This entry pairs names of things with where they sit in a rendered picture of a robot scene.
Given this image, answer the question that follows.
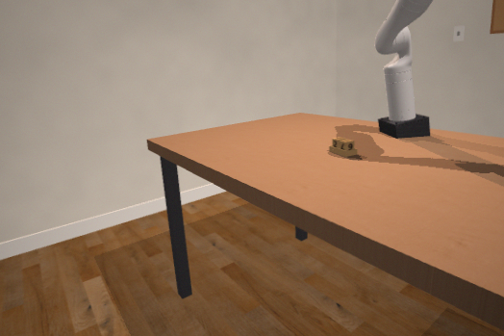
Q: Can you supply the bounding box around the tan cube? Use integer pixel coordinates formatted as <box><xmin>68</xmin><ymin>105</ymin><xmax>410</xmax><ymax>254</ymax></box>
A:
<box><xmin>340</xmin><ymin>139</ymin><xmax>354</xmax><ymax>150</ymax></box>
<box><xmin>332</xmin><ymin>137</ymin><xmax>346</xmax><ymax>148</ymax></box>

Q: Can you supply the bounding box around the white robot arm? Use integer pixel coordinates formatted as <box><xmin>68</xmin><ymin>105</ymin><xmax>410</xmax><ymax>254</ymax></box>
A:
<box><xmin>375</xmin><ymin>0</ymin><xmax>433</xmax><ymax>121</ymax></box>

